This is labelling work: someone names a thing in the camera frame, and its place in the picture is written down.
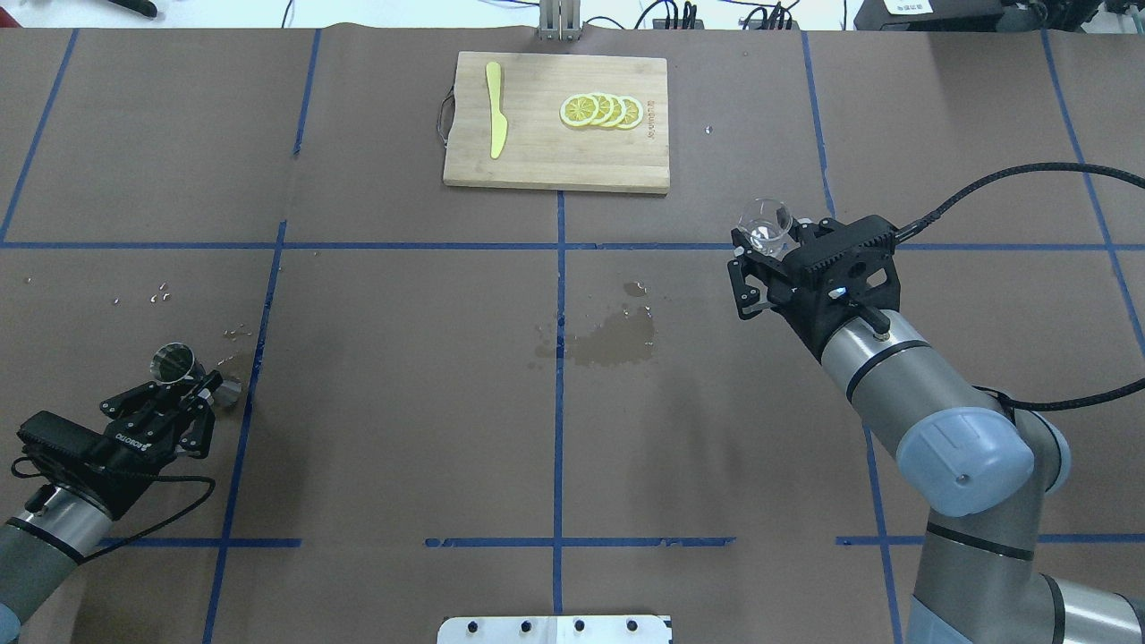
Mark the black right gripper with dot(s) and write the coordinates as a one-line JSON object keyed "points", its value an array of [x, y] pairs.
{"points": [[793, 309]]}

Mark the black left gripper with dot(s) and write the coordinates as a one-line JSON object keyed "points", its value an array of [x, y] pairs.
{"points": [[119, 454]]}

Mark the clear glass shaker cup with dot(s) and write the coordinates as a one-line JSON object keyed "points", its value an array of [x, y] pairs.
{"points": [[766, 224]]}

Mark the steel jigger measuring cup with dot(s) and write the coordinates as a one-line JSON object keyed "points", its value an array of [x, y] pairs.
{"points": [[177, 364]]}

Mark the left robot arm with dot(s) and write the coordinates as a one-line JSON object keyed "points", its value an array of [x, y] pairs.
{"points": [[56, 532]]}

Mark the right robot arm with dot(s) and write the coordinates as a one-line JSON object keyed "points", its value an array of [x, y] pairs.
{"points": [[983, 461]]}

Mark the lemon slice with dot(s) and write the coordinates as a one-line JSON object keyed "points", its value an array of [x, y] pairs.
{"points": [[632, 113], [579, 110], [618, 107], [601, 108]]}

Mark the wooden cutting board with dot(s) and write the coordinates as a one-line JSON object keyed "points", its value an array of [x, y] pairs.
{"points": [[541, 152]]}

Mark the yellow plastic knife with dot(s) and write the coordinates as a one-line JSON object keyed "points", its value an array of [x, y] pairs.
{"points": [[493, 72]]}

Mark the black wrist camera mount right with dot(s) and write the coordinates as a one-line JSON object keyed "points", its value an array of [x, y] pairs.
{"points": [[865, 284]]}

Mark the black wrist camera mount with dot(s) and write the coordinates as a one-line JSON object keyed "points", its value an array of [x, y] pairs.
{"points": [[102, 469], [865, 284]]}

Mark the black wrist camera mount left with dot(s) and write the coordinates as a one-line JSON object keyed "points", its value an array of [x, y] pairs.
{"points": [[102, 469]]}

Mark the aluminium frame post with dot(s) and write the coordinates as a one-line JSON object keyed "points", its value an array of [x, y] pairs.
{"points": [[559, 20]]}

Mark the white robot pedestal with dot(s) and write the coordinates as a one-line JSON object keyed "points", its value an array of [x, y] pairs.
{"points": [[587, 628]]}

